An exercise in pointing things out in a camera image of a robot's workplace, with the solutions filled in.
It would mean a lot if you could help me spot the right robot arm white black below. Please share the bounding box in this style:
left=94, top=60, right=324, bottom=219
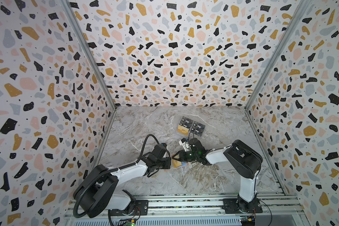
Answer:
left=172, top=138, right=263, bottom=214

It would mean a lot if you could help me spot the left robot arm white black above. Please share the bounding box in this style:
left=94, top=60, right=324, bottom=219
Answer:
left=73, top=143, right=171, bottom=218

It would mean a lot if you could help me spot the black vip card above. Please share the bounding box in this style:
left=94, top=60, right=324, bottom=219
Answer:
left=190, top=121, right=206, bottom=137
left=179, top=116, right=194, bottom=129

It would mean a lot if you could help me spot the clear acrylic card stand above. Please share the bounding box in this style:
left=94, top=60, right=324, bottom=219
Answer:
left=176, top=116, right=206, bottom=140

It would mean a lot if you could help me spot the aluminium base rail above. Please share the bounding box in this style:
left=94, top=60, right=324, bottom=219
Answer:
left=63, top=193, right=310, bottom=226

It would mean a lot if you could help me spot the gold card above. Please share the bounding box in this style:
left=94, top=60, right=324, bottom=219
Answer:
left=177, top=125, right=189, bottom=136
left=172, top=161, right=188, bottom=168

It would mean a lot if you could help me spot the black VIP card right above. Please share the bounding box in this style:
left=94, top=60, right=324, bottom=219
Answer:
left=190, top=121, right=206, bottom=137

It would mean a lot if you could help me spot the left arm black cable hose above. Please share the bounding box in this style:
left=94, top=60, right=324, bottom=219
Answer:
left=73, top=134, right=160, bottom=218

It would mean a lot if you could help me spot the black VIP card left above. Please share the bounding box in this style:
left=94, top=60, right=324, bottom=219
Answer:
left=179, top=116, right=194, bottom=129

